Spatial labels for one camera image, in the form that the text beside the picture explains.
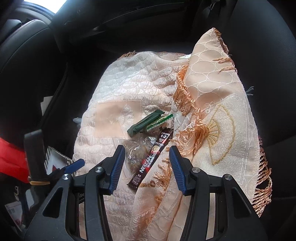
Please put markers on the dark green stick sachet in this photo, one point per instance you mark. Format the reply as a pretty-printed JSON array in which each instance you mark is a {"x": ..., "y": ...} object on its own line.
[{"x": 136, "y": 128}]

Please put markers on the peach embroidered fringed cloth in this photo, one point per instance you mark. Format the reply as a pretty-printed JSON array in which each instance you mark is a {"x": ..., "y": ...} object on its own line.
[{"x": 213, "y": 127}]

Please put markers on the white striped-edge box tray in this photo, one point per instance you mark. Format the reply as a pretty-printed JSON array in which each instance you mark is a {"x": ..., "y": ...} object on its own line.
[{"x": 55, "y": 160}]

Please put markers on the red fabric bag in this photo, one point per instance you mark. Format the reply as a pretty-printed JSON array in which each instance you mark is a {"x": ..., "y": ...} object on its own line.
[{"x": 13, "y": 161}]

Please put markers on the Nescafe coffee stick sachet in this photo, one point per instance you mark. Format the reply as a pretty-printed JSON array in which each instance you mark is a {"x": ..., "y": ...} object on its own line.
[{"x": 151, "y": 157}]

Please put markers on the clear wrapped brown cookie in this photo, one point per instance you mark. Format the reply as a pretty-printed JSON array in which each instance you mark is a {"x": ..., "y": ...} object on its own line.
[{"x": 136, "y": 151}]

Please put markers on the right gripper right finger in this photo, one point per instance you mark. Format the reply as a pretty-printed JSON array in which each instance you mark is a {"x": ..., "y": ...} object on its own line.
[{"x": 192, "y": 182}]

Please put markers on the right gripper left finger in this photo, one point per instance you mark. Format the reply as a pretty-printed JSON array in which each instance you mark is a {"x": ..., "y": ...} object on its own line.
[{"x": 101, "y": 180}]

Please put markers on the green cartoon biscuit packet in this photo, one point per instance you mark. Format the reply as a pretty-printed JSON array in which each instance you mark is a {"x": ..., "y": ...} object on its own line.
[{"x": 160, "y": 121}]

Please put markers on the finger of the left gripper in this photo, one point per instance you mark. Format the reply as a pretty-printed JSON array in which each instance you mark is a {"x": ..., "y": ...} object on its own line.
[{"x": 70, "y": 169}]

